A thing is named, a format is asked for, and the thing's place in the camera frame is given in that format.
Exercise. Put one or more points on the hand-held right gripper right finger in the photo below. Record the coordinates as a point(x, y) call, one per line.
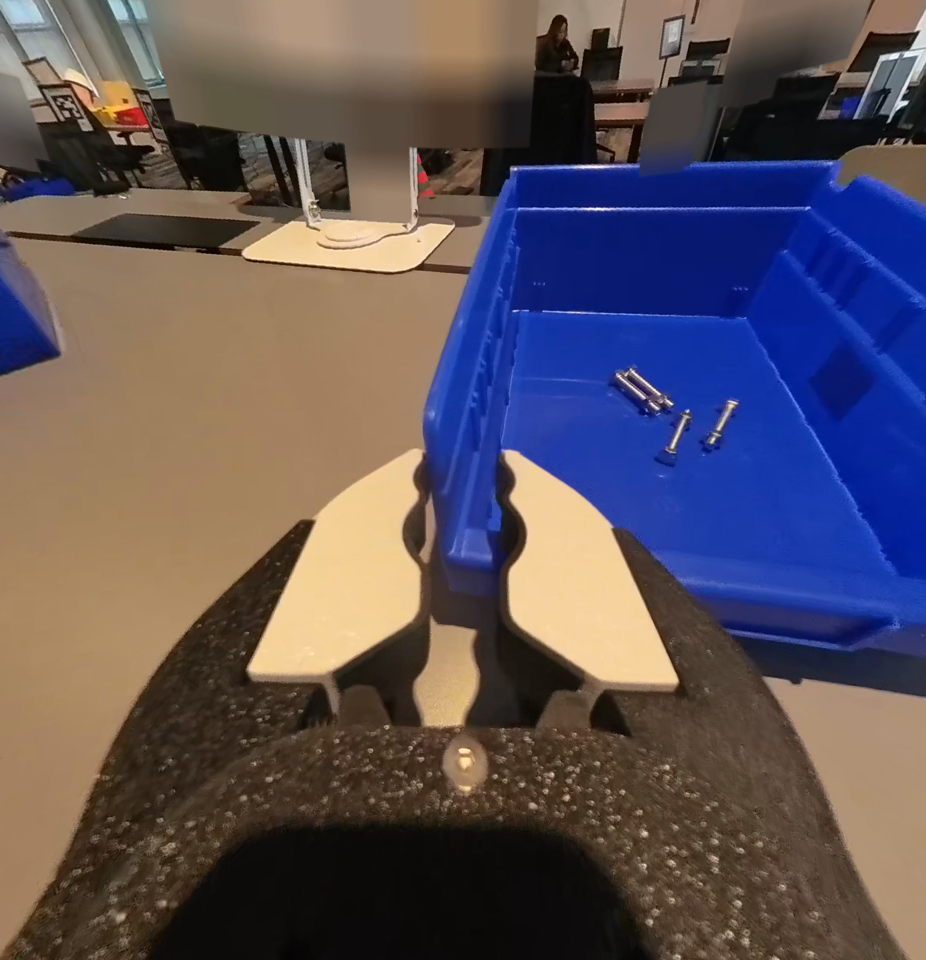
point(583, 600)

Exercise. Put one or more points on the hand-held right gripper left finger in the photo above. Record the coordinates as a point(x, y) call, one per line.
point(343, 585)

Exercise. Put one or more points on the blue plastic bin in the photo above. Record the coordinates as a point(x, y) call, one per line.
point(658, 525)
point(13, 315)

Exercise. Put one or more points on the silver bolt with nut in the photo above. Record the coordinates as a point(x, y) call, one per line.
point(634, 391)
point(722, 424)
point(650, 386)

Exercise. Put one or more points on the white base board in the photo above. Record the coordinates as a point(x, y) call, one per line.
point(298, 247)

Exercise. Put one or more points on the black desk mat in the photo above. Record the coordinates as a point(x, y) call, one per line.
point(163, 231)

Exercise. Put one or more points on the clear acrylic stand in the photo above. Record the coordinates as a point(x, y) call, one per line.
point(307, 187)

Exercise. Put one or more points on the black chair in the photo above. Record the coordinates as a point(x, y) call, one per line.
point(95, 157)

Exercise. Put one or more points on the small blue bin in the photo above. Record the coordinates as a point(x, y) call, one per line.
point(35, 187)

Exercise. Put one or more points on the printed marker board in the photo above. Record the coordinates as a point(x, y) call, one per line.
point(64, 106)
point(152, 116)

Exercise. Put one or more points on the yellow red storage bin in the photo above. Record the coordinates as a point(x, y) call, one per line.
point(122, 105)

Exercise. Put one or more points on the framed sign on stand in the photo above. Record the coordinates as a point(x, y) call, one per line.
point(673, 36)

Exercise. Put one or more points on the small black monitor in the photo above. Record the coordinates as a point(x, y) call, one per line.
point(898, 82)

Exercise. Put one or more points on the large window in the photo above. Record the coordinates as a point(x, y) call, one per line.
point(28, 30)

